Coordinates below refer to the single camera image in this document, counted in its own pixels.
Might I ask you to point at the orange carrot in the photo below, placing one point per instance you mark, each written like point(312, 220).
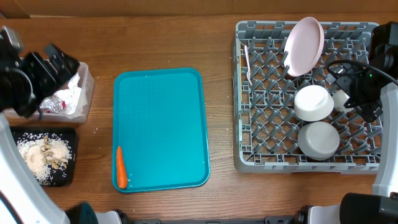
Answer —
point(121, 169)

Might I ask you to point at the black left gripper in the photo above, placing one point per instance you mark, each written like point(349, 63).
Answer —
point(48, 79)

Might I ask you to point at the peanut shells and rice pile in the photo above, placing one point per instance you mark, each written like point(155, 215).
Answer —
point(48, 157)

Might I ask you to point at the red silver snack wrapper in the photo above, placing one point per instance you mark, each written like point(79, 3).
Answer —
point(53, 104)

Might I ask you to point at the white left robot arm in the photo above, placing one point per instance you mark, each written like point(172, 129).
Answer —
point(23, 196)

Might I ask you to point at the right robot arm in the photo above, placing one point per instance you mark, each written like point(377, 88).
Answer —
point(381, 205)

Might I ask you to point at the clear plastic bin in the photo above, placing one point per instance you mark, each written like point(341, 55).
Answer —
point(87, 85)

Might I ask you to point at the grey plastic dishwasher rack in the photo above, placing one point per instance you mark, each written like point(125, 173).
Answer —
point(265, 125)

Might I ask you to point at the white paper napkin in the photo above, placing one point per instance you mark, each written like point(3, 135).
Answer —
point(73, 96)

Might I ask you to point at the teal plastic serving tray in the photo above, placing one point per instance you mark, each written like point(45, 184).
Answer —
point(159, 123)

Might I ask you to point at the white round plate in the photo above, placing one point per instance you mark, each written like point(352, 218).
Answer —
point(304, 46)

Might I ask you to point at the white plastic fork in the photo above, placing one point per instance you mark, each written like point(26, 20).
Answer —
point(248, 73)

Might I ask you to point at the white round bowl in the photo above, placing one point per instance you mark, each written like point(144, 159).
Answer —
point(313, 103)

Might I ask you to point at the white paper cup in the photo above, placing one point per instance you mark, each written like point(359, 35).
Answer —
point(340, 98)

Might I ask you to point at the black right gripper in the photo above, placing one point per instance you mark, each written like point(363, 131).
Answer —
point(365, 110)

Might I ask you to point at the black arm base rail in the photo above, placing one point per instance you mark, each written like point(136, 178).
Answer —
point(202, 221)

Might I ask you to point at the grey round bowl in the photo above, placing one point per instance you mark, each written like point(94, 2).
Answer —
point(318, 140)

